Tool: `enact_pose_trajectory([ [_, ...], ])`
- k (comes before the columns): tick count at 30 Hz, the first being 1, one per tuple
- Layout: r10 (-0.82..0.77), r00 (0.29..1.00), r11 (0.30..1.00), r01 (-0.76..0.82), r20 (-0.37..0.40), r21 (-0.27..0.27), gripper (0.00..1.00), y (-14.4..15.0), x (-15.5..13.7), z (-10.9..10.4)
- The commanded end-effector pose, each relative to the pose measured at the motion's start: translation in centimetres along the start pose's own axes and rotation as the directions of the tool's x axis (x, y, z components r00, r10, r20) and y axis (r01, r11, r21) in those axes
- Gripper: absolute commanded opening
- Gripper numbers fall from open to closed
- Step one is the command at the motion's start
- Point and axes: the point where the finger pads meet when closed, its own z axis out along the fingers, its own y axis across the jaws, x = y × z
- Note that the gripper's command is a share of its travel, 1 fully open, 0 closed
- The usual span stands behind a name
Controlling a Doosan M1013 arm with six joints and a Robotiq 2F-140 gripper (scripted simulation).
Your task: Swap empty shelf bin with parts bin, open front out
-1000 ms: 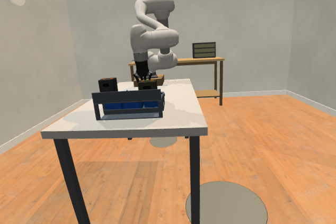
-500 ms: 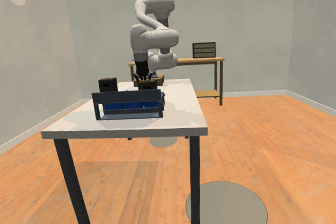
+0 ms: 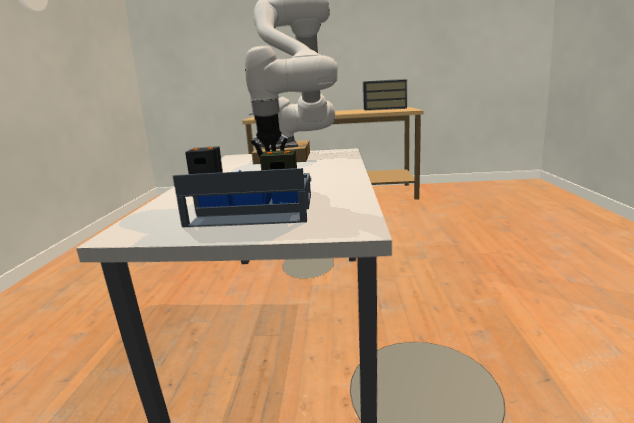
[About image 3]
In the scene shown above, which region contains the grey metal shelf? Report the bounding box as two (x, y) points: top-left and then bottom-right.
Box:
(173, 168), (311, 228)

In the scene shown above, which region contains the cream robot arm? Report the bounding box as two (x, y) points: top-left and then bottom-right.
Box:
(245, 0), (337, 148)

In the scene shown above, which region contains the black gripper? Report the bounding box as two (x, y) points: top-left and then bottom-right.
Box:
(251, 113), (288, 157)

